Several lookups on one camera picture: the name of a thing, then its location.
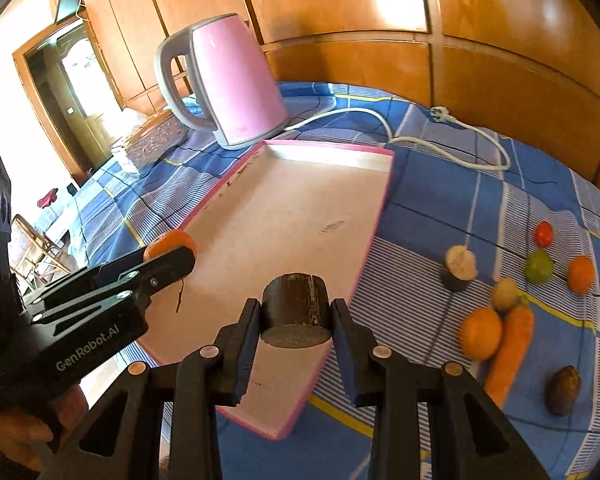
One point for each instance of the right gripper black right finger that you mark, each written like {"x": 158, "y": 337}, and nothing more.
{"x": 468, "y": 435}

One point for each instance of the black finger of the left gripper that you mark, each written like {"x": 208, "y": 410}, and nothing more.
{"x": 84, "y": 281}
{"x": 147, "y": 278}

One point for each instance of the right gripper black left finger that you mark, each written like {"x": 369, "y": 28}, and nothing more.
{"x": 120, "y": 437}

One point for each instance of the orange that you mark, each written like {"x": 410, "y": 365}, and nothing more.
{"x": 480, "y": 334}
{"x": 167, "y": 242}

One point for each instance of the dark round radish top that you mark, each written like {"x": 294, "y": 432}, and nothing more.
{"x": 562, "y": 391}

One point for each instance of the dark cylindrical radish piece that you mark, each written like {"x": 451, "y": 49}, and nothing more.
{"x": 295, "y": 312}

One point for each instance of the orange carrot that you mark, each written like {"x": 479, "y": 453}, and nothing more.
{"x": 518, "y": 328}

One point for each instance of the small yellow fruit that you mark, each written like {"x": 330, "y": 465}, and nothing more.
{"x": 504, "y": 295}

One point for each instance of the small dark radish piece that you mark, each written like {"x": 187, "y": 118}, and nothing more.
{"x": 459, "y": 268}

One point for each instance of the green tomato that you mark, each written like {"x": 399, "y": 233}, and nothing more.
{"x": 539, "y": 267}

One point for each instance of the orange tangerine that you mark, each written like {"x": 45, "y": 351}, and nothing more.
{"x": 581, "y": 274}

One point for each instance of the red tomato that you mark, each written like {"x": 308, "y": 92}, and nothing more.
{"x": 543, "y": 234}

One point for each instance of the person hand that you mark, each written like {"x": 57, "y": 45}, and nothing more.
{"x": 19, "y": 429}

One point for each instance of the wooden chair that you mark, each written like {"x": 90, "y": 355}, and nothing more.
{"x": 34, "y": 258}

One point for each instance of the silver ornate tissue box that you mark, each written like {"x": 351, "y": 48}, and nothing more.
{"x": 148, "y": 142}

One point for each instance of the pink rimmed tray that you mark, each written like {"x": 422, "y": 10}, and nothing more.
{"x": 284, "y": 207}

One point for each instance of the pink electric kettle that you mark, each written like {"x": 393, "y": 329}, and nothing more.
{"x": 232, "y": 83}

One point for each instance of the wooden door frame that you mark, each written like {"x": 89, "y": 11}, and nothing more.
{"x": 68, "y": 84}

